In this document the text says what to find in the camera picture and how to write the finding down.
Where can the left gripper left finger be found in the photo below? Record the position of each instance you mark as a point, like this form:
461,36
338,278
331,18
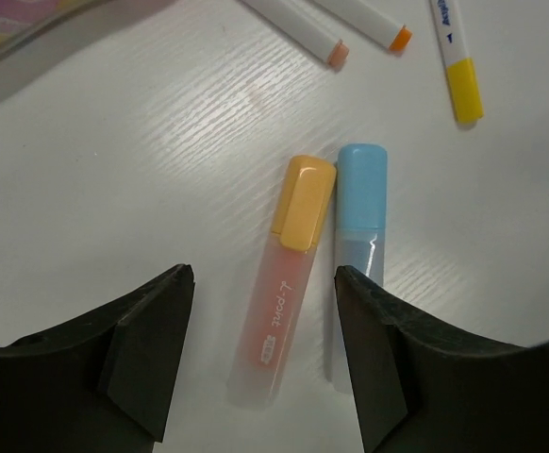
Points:
103,381

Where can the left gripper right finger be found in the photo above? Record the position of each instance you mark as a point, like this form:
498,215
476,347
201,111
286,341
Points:
423,385

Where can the orange pink glue stick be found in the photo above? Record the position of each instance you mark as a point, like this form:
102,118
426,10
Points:
281,283

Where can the yellow white pen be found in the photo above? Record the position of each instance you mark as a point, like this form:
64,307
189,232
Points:
458,63

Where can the pink capped tube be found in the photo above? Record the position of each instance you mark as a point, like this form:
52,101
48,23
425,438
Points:
28,59

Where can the orange tipped white pen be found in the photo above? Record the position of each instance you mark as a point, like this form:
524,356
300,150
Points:
368,20

